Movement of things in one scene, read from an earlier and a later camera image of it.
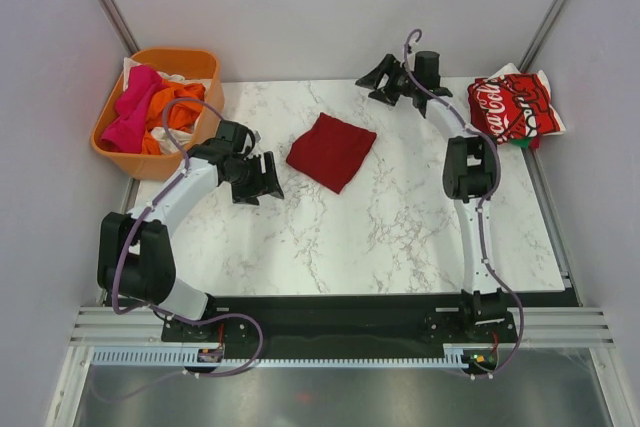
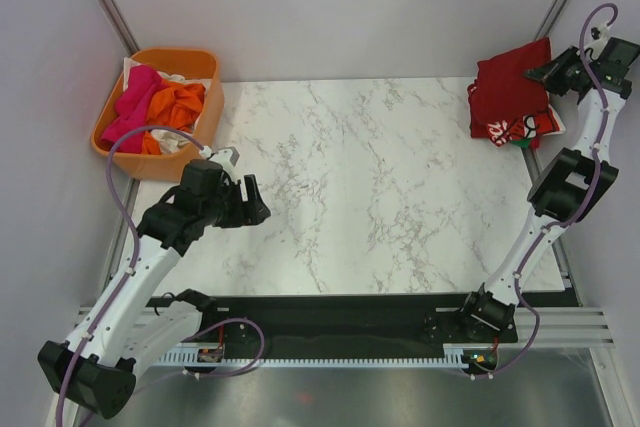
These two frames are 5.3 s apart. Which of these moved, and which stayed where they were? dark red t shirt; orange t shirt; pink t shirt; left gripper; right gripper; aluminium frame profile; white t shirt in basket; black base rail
Moved: right gripper; dark red t shirt; left gripper
Stayed: aluminium frame profile; white t shirt in basket; black base rail; pink t shirt; orange t shirt
